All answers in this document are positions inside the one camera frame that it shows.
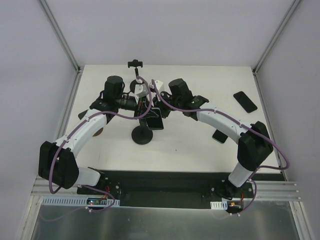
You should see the white slotted cable duct right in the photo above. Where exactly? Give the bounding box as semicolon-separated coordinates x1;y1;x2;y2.
210;199;228;211

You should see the black phone far right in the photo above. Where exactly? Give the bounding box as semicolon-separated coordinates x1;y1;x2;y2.
233;91;258;113

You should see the black plate wooden-base stand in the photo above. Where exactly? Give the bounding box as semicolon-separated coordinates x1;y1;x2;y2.
76;109;107;138

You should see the black phone teal edge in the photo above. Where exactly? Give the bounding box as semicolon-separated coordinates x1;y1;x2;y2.
212;129;228;144

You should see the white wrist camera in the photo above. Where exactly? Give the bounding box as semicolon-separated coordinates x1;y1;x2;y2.
149;79;165;93
134;79;149;103

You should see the aluminium frame post left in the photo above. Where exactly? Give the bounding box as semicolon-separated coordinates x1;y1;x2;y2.
37;0;81;73

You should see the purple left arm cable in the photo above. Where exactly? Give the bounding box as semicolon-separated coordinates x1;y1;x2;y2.
48;75;154;195

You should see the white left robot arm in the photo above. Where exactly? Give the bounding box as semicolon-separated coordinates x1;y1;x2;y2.
38;75;137;195

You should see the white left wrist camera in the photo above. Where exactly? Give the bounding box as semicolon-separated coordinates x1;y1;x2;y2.
134;79;149;103

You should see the aluminium frame post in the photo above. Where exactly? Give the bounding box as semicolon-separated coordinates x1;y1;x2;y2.
37;0;81;73
252;0;303;76

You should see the white slotted cable duct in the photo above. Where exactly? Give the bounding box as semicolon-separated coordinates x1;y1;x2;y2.
210;199;228;211
42;196;120;208

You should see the black phone silver edge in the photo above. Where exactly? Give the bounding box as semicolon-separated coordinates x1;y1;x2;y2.
144;107;164;131

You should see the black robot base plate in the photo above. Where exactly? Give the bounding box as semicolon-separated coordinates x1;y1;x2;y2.
95;170;229;209

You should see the white slotted cable duct left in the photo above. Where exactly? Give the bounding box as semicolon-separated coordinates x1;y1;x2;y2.
42;196;120;208

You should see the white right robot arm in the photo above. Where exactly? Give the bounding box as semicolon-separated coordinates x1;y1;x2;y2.
150;78;274;198

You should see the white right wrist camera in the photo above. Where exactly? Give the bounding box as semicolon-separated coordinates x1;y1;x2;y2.
149;79;165;93

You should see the black round-base phone stand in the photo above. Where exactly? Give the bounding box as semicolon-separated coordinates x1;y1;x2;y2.
131;113;153;145

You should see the aluminium frame post right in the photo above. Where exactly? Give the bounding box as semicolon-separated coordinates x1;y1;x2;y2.
252;0;303;76

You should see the black far phone stand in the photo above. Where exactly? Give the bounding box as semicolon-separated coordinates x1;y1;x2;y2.
126;59;149;95

